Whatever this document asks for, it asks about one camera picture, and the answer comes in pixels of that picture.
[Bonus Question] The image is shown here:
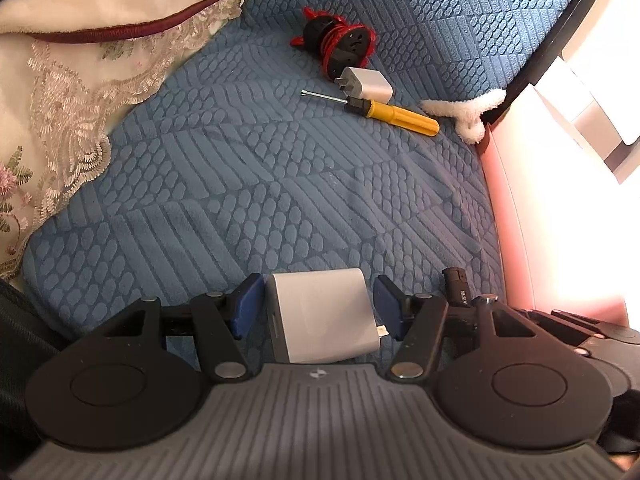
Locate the large white charger block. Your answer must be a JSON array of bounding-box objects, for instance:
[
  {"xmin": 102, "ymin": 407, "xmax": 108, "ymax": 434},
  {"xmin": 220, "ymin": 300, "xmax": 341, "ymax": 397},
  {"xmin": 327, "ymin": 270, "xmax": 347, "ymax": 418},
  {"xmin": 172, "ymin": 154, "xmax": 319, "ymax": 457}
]
[{"xmin": 265, "ymin": 267, "xmax": 390, "ymax": 365}]

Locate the small white plug charger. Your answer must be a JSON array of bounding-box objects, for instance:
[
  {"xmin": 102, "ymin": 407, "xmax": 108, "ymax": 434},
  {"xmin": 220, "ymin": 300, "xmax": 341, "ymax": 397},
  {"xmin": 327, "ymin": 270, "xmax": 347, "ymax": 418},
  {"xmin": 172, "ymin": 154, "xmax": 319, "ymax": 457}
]
[{"xmin": 334, "ymin": 66, "xmax": 394, "ymax": 103}]

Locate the embroidered lace cloth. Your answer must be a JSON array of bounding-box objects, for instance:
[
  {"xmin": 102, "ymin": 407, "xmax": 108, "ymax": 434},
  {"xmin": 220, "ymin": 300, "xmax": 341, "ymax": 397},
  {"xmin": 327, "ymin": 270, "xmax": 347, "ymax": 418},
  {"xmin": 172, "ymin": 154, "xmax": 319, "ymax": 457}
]
[{"xmin": 0, "ymin": 0, "xmax": 246, "ymax": 281}]

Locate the pink panel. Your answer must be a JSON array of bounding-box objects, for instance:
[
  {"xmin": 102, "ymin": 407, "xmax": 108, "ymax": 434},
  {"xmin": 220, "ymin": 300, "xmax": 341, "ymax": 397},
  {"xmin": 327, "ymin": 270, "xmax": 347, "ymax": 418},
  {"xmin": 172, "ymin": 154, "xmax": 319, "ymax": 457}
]
[{"xmin": 477, "ymin": 80, "xmax": 640, "ymax": 322}]

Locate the yellow handled screwdriver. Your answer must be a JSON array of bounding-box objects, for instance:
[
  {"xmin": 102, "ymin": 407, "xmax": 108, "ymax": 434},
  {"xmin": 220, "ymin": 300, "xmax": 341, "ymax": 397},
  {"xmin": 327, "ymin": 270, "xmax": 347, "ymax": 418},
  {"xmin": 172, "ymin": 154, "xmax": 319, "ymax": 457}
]
[{"xmin": 300, "ymin": 89, "xmax": 441, "ymax": 137}]

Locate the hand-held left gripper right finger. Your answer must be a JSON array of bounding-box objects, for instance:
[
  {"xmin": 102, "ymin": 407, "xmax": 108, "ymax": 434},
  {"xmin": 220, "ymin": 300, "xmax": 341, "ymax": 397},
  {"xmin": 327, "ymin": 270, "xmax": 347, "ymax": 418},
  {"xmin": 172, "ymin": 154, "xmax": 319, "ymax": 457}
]
[{"xmin": 373, "ymin": 274, "xmax": 546, "ymax": 382}]

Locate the white cushion maroon piping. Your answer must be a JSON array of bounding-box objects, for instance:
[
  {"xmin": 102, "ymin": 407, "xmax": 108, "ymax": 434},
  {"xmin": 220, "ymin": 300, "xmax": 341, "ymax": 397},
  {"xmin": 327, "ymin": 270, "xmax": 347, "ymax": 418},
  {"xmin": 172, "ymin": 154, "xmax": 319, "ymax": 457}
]
[{"xmin": 0, "ymin": 0, "xmax": 252, "ymax": 45}]

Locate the blue textured sofa cover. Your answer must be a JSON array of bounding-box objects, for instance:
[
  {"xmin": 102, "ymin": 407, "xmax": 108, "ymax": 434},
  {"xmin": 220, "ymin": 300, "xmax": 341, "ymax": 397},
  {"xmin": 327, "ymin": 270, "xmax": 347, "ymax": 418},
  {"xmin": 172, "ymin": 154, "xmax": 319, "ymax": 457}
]
[{"xmin": 20, "ymin": 0, "xmax": 601, "ymax": 366}]

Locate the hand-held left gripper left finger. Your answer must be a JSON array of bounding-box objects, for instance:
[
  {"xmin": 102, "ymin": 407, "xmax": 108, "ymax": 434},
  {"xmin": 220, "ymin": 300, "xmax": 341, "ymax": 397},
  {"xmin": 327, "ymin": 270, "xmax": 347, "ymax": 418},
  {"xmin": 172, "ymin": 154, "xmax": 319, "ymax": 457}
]
[{"xmin": 92, "ymin": 274, "xmax": 266, "ymax": 385}]

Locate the black cylindrical tool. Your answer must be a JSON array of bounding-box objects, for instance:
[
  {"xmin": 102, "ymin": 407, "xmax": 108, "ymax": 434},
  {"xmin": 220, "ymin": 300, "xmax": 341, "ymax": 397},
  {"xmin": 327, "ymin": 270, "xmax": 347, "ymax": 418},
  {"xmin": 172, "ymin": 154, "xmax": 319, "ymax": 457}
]
[{"xmin": 442, "ymin": 267, "xmax": 473, "ymax": 308}]

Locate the black power strip red cable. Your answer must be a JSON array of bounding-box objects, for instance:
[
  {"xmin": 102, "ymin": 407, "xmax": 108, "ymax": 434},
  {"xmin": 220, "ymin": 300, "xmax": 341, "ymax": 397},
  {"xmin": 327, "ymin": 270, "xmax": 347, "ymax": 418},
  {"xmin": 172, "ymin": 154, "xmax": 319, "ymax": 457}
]
[{"xmin": 289, "ymin": 6, "xmax": 379, "ymax": 80}]

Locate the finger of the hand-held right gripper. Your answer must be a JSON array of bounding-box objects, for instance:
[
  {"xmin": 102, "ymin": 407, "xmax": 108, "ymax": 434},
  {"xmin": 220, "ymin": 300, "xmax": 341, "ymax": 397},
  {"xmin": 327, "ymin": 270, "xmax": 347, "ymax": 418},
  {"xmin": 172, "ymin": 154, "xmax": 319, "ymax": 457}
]
[{"xmin": 527, "ymin": 310, "xmax": 640, "ymax": 345}]

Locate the white fluffy cloth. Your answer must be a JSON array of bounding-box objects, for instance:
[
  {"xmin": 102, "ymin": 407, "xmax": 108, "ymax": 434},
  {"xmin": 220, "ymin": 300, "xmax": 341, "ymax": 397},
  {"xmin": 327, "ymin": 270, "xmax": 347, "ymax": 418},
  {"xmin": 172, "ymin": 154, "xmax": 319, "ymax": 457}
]
[{"xmin": 419, "ymin": 88, "xmax": 507, "ymax": 145}]

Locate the grey white box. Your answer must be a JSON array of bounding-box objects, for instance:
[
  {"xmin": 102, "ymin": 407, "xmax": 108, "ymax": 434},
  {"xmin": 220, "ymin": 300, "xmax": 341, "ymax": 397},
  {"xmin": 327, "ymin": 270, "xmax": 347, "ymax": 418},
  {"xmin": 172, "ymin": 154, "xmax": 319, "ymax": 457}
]
[{"xmin": 532, "ymin": 57, "xmax": 640, "ymax": 183}]

